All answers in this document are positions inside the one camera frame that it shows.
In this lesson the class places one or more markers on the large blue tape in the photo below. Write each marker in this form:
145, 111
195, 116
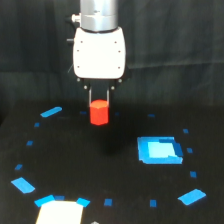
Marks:
24, 186
192, 197

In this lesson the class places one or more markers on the white paper sheet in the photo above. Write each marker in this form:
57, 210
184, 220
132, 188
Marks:
60, 212

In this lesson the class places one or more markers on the blue tape bottom left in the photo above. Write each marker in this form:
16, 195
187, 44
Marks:
44, 200

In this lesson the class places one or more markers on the red hexagonal block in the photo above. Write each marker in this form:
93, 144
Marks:
99, 112

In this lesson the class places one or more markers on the blue tape beside paper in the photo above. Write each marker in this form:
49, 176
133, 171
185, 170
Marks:
83, 202

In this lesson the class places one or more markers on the blue tape square target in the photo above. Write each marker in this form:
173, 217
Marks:
159, 150

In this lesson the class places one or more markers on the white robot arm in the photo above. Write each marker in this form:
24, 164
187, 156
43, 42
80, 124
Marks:
96, 16

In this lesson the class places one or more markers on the long blue tape top left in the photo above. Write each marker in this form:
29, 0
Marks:
51, 112

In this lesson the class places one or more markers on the small blue tape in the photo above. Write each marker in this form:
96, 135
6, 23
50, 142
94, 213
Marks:
18, 167
153, 203
108, 202
193, 174

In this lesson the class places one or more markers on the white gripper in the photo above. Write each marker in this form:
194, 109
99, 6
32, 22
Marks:
99, 56

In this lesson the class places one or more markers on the small blue tape bottom right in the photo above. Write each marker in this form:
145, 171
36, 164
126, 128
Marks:
153, 203

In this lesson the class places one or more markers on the large blue tape right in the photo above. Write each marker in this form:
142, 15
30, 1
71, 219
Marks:
192, 197

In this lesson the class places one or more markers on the large blue tape left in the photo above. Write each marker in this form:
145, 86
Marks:
24, 186

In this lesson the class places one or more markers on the small blue tape left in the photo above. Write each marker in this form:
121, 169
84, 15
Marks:
18, 167

